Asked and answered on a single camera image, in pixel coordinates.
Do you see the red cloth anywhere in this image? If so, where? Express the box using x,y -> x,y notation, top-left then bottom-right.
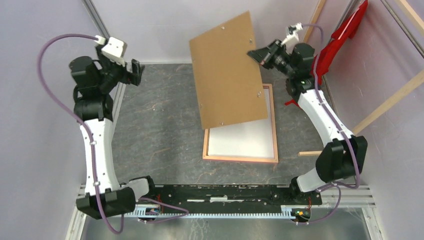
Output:
284,0 -> 369,108

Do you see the aluminium front rail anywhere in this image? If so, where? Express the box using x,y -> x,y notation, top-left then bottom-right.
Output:
75,184 -> 377,209

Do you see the aluminium side rail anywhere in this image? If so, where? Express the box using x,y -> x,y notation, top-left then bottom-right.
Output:
112,82 -> 127,128

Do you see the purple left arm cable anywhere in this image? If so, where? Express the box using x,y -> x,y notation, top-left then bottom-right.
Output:
37,33 -> 190,235

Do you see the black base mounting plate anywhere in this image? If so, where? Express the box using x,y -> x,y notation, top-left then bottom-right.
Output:
145,184 -> 323,214

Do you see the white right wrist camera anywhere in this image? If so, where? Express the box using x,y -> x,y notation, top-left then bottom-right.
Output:
281,22 -> 303,47

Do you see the brown backing board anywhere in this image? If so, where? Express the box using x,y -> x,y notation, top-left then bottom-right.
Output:
189,11 -> 268,130

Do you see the white slotted cable duct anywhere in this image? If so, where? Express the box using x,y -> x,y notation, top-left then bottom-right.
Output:
124,206 -> 311,220

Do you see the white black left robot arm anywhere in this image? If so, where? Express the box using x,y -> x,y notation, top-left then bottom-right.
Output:
69,43 -> 157,220

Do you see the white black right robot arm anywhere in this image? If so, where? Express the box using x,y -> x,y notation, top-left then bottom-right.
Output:
247,39 -> 368,204

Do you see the light wooden beam structure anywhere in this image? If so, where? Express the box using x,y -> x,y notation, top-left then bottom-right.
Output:
297,0 -> 424,158

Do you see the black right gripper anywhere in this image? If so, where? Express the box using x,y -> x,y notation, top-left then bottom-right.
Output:
246,38 -> 295,78

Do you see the pink wooden picture frame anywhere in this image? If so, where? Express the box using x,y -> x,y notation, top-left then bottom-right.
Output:
202,83 -> 279,164

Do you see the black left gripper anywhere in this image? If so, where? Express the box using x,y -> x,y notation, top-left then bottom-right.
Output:
97,45 -> 146,92

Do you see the ocean landscape photo print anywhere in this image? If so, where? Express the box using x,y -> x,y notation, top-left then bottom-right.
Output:
207,84 -> 276,159

